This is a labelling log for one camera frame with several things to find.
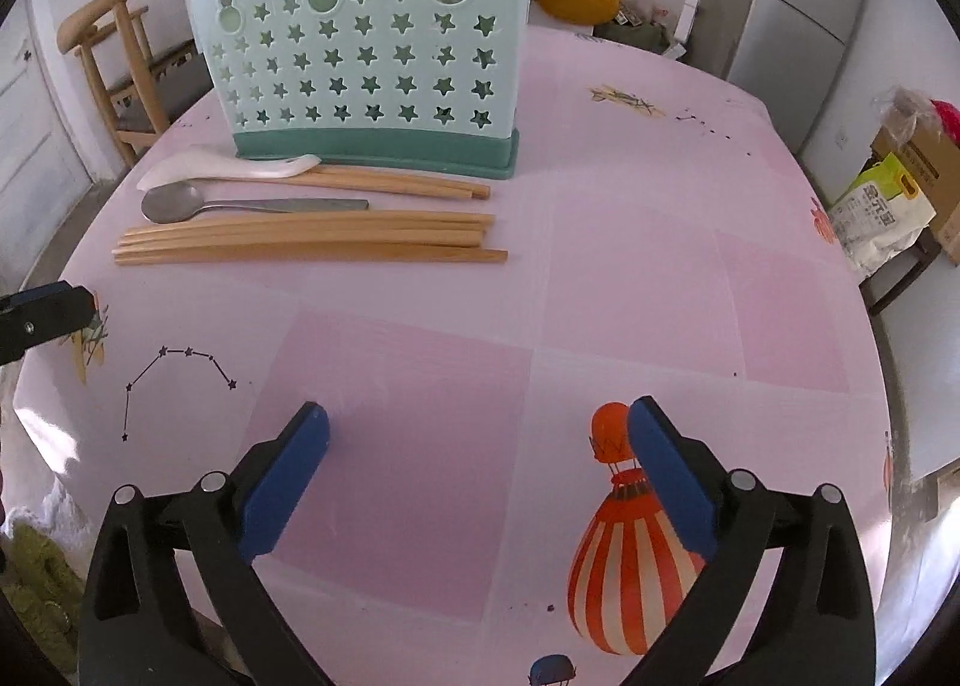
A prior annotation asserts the white plastic spoon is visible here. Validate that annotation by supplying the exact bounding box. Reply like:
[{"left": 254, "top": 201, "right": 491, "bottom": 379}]
[{"left": 137, "top": 145, "right": 323, "bottom": 191}]

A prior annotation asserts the pink printed tablecloth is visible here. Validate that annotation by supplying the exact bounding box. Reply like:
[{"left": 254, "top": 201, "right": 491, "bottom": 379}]
[{"left": 15, "top": 22, "right": 901, "bottom": 686}]

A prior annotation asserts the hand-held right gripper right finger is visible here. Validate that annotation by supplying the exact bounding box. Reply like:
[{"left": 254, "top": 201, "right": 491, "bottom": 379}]
[{"left": 626, "top": 396, "right": 878, "bottom": 686}]

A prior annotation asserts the wooden chopstick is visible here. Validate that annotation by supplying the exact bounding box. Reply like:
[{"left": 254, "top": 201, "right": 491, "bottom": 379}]
[
  {"left": 122, "top": 210, "right": 496, "bottom": 239},
  {"left": 120, "top": 222, "right": 487, "bottom": 246},
  {"left": 202, "top": 172, "right": 475, "bottom": 200},
  {"left": 300, "top": 165, "right": 492, "bottom": 198},
  {"left": 112, "top": 246, "right": 509, "bottom": 267},
  {"left": 116, "top": 234, "right": 485, "bottom": 254}
]

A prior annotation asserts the dark stool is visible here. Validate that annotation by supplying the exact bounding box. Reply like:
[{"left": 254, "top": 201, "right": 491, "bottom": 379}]
[{"left": 859, "top": 228, "right": 942, "bottom": 316}]

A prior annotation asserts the grey refrigerator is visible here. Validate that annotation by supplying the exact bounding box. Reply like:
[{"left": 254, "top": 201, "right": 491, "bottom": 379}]
[{"left": 726, "top": 0, "right": 880, "bottom": 151}]

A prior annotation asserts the olive green bag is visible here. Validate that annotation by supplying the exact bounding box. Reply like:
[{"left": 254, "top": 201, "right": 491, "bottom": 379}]
[{"left": 595, "top": 11, "right": 676, "bottom": 58}]

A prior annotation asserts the mint green utensil holder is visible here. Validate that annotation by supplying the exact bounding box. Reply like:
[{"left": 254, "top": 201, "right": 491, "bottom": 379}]
[{"left": 182, "top": 0, "right": 542, "bottom": 183}]

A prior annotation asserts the small white box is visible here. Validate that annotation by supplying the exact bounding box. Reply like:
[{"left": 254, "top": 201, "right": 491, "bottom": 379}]
[{"left": 671, "top": 0, "right": 700, "bottom": 58}]

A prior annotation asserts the white panel door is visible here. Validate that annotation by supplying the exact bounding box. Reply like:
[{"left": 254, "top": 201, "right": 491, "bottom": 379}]
[{"left": 0, "top": 0, "right": 95, "bottom": 275}]

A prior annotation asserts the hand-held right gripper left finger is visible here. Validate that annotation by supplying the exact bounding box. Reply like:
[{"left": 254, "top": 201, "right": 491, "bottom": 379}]
[{"left": 77, "top": 401, "right": 335, "bottom": 686}]

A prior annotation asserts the red bag on cardboard box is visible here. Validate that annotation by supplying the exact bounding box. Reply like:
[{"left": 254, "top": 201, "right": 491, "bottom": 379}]
[{"left": 930, "top": 100, "right": 960, "bottom": 149}]

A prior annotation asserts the wooden chair with dark seat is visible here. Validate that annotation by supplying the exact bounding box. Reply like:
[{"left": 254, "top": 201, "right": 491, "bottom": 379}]
[{"left": 58, "top": 0, "right": 200, "bottom": 166}]

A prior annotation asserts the cardboard box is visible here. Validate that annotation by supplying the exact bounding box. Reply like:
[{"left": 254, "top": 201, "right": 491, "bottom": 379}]
[{"left": 871, "top": 86, "right": 960, "bottom": 248}]

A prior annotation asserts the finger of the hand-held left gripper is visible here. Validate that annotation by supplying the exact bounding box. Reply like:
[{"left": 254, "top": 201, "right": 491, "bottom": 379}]
[{"left": 0, "top": 283, "right": 100, "bottom": 363}]

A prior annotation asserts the green fuzzy cloth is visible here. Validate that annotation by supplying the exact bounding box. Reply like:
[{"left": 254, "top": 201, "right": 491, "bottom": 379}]
[{"left": 0, "top": 521, "right": 85, "bottom": 672}]

